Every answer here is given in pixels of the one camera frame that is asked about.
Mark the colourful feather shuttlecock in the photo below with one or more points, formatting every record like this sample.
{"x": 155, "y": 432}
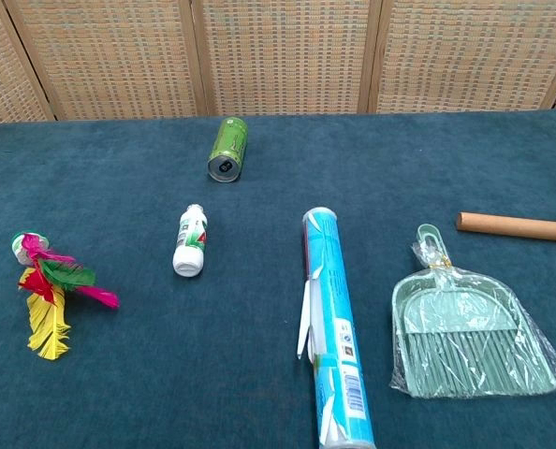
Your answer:
{"x": 55, "y": 276}

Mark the green hand brush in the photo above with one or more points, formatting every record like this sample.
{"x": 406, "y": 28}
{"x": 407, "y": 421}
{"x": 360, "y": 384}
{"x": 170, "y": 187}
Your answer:
{"x": 460, "y": 322}

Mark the white plastic bottle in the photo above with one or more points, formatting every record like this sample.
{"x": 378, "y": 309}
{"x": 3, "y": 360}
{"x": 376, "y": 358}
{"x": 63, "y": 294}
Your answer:
{"x": 191, "y": 241}

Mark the green drink can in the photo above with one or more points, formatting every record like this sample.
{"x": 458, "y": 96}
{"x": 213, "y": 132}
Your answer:
{"x": 229, "y": 147}

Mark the blue cylindrical tube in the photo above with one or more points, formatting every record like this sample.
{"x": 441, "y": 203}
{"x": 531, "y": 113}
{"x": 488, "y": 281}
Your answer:
{"x": 336, "y": 327}

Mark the woven folding screen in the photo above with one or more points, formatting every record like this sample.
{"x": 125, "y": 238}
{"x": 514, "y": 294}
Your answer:
{"x": 282, "y": 56}

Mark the blue table cloth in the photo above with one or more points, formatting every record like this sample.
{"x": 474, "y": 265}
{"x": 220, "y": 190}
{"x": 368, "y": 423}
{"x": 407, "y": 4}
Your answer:
{"x": 165, "y": 351}

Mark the wooden rolling pin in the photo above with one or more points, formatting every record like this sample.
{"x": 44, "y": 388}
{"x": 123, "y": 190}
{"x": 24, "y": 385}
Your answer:
{"x": 516, "y": 227}

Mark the green dustpan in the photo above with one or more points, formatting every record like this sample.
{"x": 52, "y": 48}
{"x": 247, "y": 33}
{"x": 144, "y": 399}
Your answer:
{"x": 531, "y": 327}

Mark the green dustpan and brush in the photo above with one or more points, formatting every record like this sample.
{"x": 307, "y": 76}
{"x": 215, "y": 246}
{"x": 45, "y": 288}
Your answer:
{"x": 547, "y": 348}

